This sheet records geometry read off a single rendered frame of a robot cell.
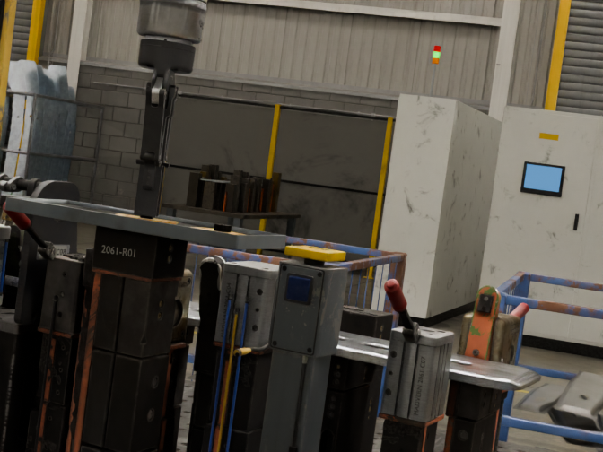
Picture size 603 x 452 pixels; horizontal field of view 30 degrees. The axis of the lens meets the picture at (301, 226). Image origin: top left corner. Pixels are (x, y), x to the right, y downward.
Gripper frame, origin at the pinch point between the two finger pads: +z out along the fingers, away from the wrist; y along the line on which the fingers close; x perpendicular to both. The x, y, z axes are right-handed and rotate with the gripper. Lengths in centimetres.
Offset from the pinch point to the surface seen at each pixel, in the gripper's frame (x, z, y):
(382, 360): -35.6, 20.5, 9.4
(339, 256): -26.5, 4.7, -12.0
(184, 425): -3, 50, 76
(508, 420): -94, 64, 197
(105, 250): 4.4, 8.8, -2.9
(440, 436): -59, 50, 97
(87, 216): 7.0, 4.4, -4.9
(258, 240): -16.1, 4.2, -9.4
